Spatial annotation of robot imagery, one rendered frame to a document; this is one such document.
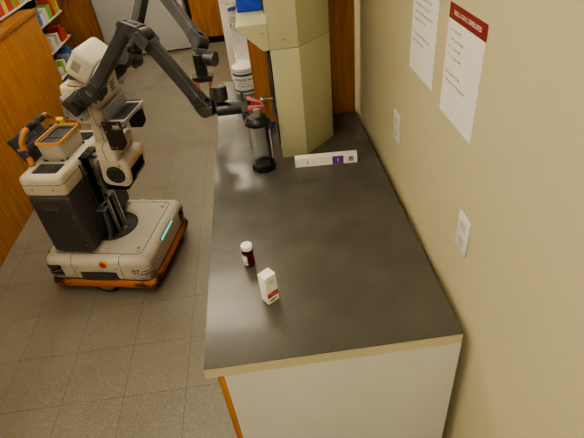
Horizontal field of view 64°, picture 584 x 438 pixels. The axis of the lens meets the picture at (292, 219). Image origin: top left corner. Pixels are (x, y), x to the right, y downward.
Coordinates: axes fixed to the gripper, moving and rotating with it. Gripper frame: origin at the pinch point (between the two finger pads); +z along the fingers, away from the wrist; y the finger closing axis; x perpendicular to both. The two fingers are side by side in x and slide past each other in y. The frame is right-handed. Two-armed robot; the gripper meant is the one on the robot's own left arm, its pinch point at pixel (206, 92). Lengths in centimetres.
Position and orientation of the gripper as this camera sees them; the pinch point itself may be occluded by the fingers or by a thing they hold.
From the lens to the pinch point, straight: 243.7
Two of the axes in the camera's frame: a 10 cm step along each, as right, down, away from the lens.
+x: -1.0, -6.1, 7.9
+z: 0.9, 7.8, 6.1
